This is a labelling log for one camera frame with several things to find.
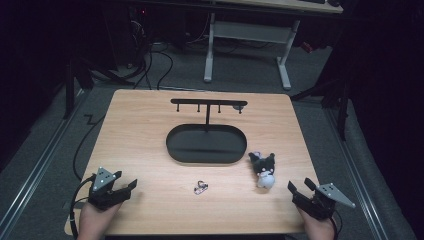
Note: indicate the metal floor rail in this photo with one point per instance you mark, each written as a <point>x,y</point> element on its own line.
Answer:
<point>358,176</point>
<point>40,163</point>

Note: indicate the black key rack with tray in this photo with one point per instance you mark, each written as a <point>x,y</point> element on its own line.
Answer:
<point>206,146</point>

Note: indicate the white frame desk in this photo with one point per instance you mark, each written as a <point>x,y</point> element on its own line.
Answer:
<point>248,33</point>

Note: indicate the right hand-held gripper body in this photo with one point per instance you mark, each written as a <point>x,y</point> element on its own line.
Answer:
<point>321,203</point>

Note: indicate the person's left hand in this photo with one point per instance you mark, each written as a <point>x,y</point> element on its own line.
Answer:
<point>95,221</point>

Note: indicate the person's right hand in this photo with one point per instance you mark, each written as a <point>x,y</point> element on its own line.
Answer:
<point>318,228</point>

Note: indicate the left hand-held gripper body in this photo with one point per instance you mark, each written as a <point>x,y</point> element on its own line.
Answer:
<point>101,198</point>

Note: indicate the black metal stand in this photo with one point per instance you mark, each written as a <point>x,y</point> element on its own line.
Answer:
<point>342,110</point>
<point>69,90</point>

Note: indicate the black and white plush toy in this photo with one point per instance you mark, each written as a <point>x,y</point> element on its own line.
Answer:
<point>263,165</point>

